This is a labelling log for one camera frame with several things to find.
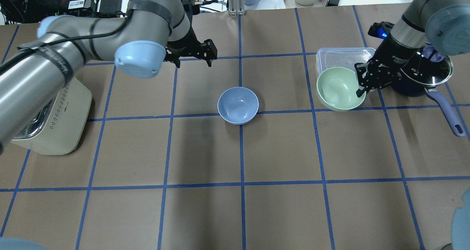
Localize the green bowl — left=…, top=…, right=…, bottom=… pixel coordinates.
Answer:
left=316, top=67, right=366, bottom=112

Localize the blue saucepan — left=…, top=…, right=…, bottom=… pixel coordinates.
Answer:
left=391, top=70, right=466, bottom=137

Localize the glass pot lid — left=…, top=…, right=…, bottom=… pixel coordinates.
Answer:
left=401, top=45, right=453, bottom=86

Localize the clear plastic container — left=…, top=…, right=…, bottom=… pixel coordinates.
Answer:
left=315, top=47, right=376, bottom=76

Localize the white toaster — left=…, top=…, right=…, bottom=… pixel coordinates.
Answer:
left=11, top=78, right=92, bottom=155

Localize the black electronics box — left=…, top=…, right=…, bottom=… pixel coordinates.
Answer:
left=34, top=0, right=98, bottom=18

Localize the aluminium frame post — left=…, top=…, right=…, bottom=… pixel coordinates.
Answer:
left=228, top=0, right=246, bottom=16

